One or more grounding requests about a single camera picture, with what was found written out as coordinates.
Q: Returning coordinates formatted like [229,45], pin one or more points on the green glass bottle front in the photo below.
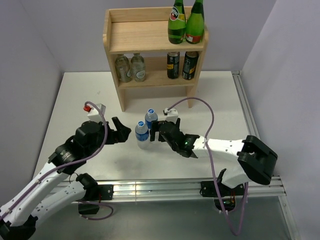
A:
[177,23]

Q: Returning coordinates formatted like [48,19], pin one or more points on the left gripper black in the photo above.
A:
[116,136]

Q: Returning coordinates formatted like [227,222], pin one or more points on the clear glass bottle right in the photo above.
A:
[138,67]

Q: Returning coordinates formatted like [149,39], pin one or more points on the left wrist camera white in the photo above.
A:
[93,114]

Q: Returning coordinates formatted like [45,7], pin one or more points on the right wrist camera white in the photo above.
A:
[171,115]

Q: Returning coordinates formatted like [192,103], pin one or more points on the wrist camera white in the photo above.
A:
[93,114]
[171,115]

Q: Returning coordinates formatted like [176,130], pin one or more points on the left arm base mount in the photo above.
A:
[99,193]

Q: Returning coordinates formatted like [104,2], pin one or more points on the wooden two-tier shelf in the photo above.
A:
[144,30]

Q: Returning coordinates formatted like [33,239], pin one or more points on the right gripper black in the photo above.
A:
[155,127]

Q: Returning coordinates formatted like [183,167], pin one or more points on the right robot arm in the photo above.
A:
[253,160]

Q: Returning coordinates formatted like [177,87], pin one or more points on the aluminium front rail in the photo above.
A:
[171,189]

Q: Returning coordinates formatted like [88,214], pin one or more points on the water bottle blue label front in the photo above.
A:
[142,135]

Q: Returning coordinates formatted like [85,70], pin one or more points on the dark beverage can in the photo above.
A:
[189,64]
[173,64]

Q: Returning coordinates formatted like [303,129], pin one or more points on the clear glass bottle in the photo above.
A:
[138,67]
[123,68]

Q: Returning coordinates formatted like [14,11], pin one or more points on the green glass bottle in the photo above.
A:
[177,23]
[195,23]

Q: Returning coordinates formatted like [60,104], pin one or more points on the water bottle blue label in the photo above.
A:
[150,116]
[142,135]

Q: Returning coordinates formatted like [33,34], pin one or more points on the clear glass bottle left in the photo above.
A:
[123,68]

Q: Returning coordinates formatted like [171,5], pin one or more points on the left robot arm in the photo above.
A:
[20,217]

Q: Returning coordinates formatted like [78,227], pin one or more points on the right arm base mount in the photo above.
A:
[228,195]

